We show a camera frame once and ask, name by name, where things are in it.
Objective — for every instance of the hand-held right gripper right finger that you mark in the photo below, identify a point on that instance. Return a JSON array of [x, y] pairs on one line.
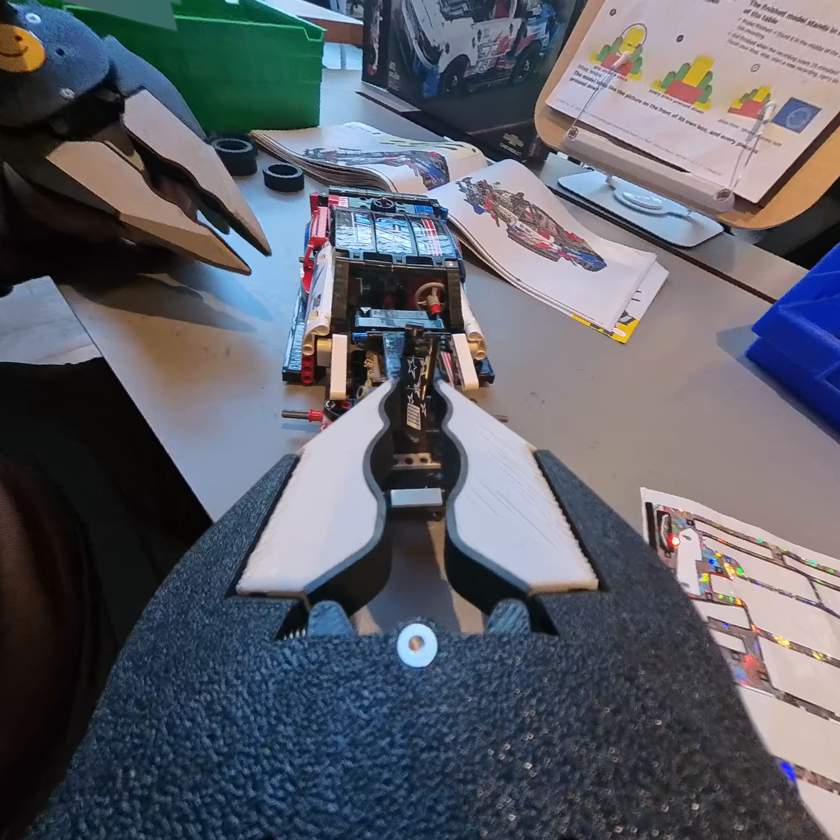
[[518, 518]]

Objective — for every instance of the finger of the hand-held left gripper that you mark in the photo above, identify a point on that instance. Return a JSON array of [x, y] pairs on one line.
[[190, 157], [131, 197]]

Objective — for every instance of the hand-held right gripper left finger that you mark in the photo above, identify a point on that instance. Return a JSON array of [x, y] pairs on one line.
[[315, 518]]

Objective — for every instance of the black star-printed brick piece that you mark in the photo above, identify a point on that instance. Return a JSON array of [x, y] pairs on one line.
[[415, 380]]

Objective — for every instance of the red white toy race car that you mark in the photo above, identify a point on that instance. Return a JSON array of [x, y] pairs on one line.
[[387, 243]]

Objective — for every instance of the person's left forearm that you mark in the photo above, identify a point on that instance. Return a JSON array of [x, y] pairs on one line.
[[52, 243]]

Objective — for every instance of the task sheet on stand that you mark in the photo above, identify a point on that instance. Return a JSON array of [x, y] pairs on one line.
[[807, 190]]

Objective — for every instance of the black toy tire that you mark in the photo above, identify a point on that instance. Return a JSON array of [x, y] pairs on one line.
[[235, 157], [282, 178]]

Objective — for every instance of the green plastic bin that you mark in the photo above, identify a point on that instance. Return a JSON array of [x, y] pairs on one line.
[[249, 72]]

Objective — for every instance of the person's black pants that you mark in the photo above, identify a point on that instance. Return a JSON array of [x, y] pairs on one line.
[[118, 446]]

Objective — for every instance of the open toy instruction booklet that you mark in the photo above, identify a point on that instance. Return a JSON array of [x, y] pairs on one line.
[[558, 262]]

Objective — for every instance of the holographic sticker sheet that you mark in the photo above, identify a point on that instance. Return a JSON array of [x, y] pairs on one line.
[[774, 623]]

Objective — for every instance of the black toy car box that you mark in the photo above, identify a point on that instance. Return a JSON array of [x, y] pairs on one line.
[[472, 65]]

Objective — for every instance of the blue plastic bin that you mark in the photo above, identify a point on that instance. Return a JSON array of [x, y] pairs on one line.
[[800, 348]]

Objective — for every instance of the white board stand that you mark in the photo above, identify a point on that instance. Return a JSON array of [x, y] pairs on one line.
[[656, 216]]

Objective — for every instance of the printed brick instruction sheet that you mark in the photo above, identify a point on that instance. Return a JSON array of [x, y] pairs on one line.
[[689, 98]]

